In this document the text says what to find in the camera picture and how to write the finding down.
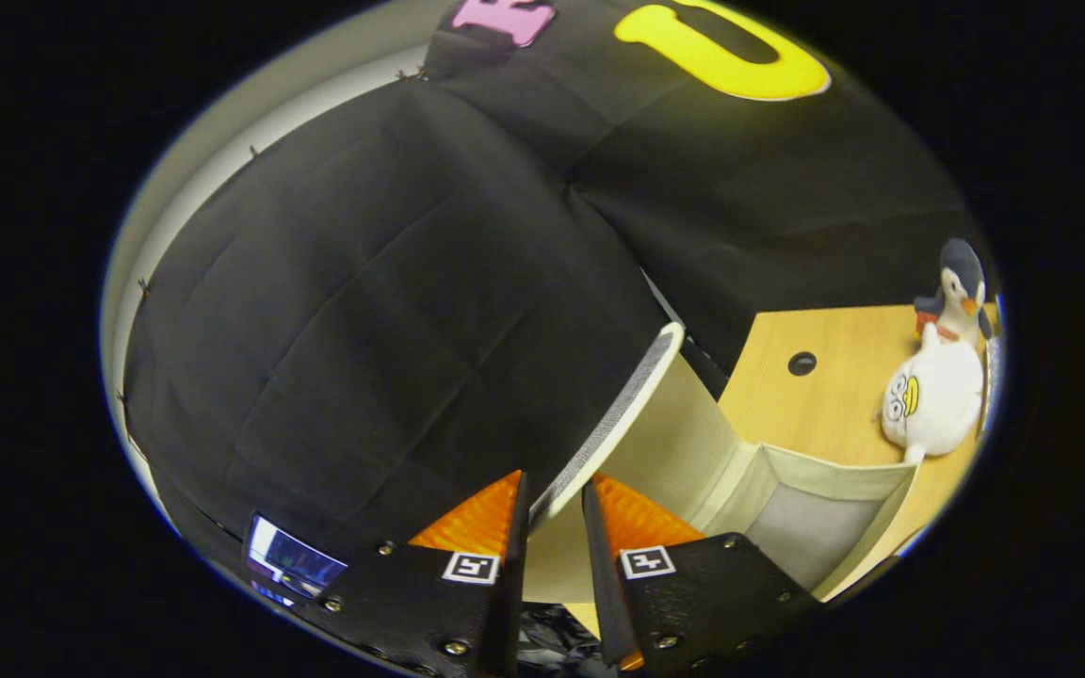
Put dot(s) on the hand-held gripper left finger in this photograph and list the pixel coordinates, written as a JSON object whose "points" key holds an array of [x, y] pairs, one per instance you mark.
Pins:
{"points": [[505, 612]]}

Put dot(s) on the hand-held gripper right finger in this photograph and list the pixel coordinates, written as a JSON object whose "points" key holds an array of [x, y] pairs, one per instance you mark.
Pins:
{"points": [[604, 603]]}

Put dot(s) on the beige fabric storage box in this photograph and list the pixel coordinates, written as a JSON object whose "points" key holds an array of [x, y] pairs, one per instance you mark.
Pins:
{"points": [[674, 443]]}

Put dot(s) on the black crumpled plastic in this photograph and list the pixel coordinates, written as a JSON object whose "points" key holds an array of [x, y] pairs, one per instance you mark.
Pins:
{"points": [[552, 640]]}

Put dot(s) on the computer monitor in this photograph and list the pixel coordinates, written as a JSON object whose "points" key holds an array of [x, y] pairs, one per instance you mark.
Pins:
{"points": [[293, 560]]}

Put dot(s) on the white duck plush toy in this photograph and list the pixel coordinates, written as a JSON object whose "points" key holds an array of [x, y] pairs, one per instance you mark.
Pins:
{"points": [[933, 395]]}

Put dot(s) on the white spiral notebook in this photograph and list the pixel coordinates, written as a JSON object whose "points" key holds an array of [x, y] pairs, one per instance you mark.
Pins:
{"points": [[993, 367]]}

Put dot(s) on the grey penguin plush toy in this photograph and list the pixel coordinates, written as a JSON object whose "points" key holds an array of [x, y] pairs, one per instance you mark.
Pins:
{"points": [[962, 282]]}

